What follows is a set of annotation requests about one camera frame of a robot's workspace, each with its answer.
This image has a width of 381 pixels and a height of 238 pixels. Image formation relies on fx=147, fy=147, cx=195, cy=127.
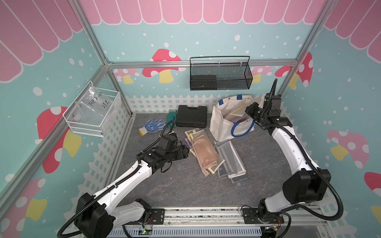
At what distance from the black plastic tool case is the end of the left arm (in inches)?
15.5

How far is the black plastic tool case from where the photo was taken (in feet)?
3.62

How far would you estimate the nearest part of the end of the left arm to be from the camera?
0.56m
